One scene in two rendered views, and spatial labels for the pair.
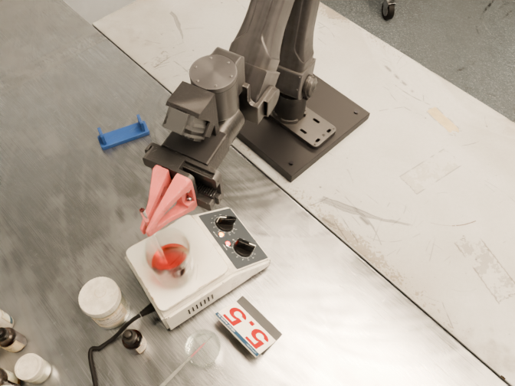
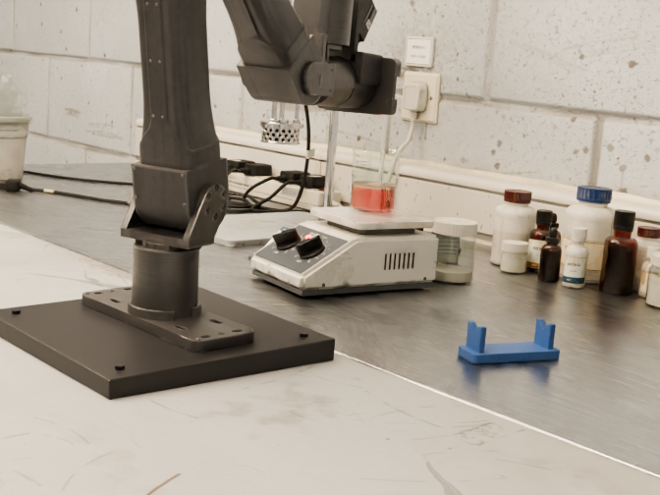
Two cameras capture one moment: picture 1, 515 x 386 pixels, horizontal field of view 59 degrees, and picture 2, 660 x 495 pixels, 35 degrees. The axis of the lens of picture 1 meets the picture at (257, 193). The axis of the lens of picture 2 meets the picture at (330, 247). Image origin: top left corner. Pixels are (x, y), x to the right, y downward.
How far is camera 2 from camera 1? 1.68 m
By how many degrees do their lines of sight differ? 112
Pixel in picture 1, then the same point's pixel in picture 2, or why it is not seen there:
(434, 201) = not seen: outside the picture
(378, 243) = (88, 271)
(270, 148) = (218, 302)
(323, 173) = not seen: hidden behind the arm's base
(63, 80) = not seen: outside the picture
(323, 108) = (83, 320)
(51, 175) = (614, 342)
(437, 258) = (16, 260)
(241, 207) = (282, 301)
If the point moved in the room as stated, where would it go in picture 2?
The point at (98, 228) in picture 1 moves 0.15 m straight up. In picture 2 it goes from (500, 308) to (513, 184)
